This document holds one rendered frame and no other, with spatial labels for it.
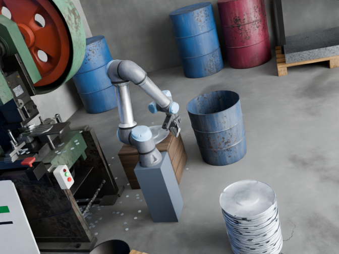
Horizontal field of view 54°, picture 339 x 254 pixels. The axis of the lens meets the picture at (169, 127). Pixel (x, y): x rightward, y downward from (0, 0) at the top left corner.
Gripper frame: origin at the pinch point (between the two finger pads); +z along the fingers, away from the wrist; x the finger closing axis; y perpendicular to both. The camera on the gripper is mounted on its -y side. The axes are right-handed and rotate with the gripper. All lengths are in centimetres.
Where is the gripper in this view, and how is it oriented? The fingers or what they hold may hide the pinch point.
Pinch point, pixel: (175, 136)
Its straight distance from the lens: 242.7
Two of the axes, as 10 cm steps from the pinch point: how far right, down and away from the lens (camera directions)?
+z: 2.6, 8.6, 4.4
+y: 5.1, -5.1, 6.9
